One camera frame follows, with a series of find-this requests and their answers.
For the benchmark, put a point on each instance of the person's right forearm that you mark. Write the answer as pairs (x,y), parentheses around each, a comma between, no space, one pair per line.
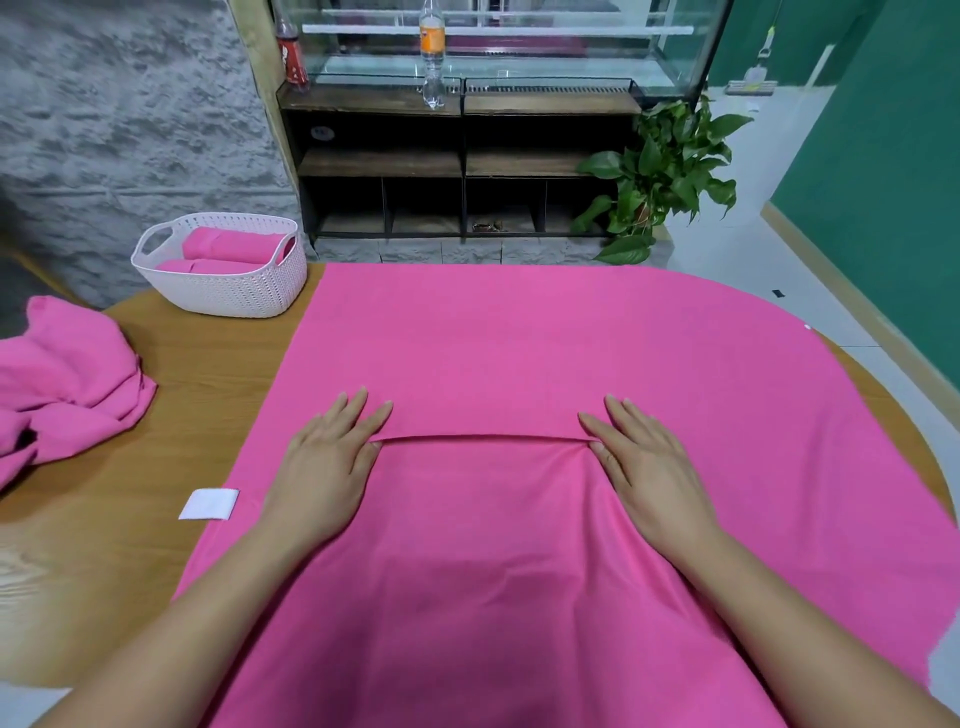
(825,645)

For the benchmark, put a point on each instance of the person's left hand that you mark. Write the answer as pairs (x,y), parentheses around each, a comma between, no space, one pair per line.
(323,473)

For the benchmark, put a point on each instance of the red label cola bottle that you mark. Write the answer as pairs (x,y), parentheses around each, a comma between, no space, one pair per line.
(291,60)

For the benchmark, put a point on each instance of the pink towel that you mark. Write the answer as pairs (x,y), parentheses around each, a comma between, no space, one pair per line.
(233,245)
(510,600)
(210,266)

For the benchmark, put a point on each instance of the pile of pink cloths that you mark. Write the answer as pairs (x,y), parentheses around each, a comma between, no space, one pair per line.
(68,383)

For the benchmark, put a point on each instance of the person's left forearm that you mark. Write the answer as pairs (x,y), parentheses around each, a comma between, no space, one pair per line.
(180,645)

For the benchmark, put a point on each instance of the clear bottle with orange label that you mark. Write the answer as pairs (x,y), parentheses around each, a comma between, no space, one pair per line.
(432,53)

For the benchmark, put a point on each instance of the person's right hand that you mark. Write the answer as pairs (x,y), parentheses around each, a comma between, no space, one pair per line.
(653,477)

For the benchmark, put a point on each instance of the dark wooden shelf cabinet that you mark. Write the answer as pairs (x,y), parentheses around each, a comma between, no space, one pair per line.
(383,165)

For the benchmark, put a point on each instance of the glass display case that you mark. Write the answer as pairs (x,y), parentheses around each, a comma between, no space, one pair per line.
(510,45)

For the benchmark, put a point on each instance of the green potted plant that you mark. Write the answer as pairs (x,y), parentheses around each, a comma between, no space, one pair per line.
(653,180)

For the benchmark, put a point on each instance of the white woven plastic basket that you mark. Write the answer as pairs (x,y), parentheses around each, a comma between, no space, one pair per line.
(225,293)

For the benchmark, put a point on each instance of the white mop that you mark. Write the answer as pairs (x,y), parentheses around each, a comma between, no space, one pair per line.
(750,87)

